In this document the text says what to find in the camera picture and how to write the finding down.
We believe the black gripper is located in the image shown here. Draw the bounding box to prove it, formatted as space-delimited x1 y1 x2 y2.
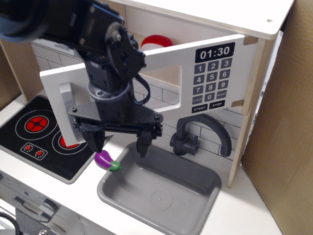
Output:
69 84 163 158

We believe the white microwave door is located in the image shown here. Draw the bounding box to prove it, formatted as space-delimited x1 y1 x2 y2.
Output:
39 34 246 146

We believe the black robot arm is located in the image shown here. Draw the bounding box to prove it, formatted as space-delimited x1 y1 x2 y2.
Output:
0 0 163 158

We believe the wooden toy microwave cabinet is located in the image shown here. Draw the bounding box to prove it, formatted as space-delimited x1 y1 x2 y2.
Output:
108 0 293 187

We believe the purple toy eggplant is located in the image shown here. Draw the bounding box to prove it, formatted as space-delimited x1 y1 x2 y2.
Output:
94 150 122 172

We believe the dark grey toy faucet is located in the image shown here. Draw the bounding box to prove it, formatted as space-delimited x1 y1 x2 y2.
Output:
170 114 232 157

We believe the grey toy sink basin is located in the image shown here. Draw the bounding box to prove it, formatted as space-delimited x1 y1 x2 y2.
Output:
97 142 221 235

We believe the black toy stove top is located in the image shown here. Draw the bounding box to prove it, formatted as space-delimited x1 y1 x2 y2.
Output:
0 95 95 184

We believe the red tuna sushi toy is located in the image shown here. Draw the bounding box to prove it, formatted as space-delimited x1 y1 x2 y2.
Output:
141 35 174 51

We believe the brown cardboard panel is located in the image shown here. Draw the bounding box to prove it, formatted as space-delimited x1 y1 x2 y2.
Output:
243 0 313 235

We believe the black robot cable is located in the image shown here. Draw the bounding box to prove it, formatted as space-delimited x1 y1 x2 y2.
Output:
132 73 151 105

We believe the grey microwave door handle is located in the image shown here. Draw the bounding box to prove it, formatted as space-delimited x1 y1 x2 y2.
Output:
59 82 85 146

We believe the grey oven door handle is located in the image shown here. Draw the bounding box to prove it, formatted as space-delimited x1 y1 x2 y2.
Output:
12 196 59 223

